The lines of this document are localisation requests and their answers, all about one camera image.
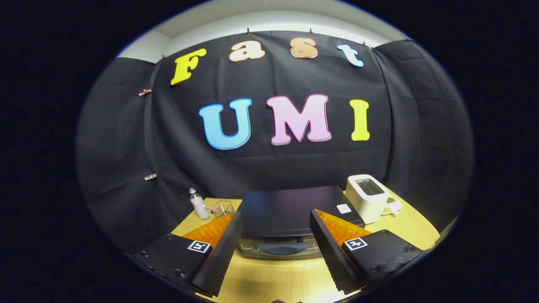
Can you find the clear glass container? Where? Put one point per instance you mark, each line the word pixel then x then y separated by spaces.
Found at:
pixel 223 209

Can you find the silver cloth clip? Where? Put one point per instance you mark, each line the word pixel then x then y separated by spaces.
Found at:
pixel 150 176

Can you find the black backdrop cloth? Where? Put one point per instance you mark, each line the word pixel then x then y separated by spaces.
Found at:
pixel 400 126

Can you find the red cloth clip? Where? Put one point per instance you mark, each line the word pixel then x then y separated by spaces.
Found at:
pixel 145 92

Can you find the clear plastic bottle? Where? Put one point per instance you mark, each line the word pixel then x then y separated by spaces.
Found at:
pixel 199 206

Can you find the black toaster oven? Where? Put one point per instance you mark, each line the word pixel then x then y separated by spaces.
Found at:
pixel 286 210

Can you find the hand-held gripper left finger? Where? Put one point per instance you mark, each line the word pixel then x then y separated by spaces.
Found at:
pixel 223 259

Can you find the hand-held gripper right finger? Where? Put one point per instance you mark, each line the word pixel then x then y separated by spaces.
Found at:
pixel 328 256

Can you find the white toaster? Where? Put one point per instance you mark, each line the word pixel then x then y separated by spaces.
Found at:
pixel 366 202

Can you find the white divided snack dish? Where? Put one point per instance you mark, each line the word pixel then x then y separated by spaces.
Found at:
pixel 393 206

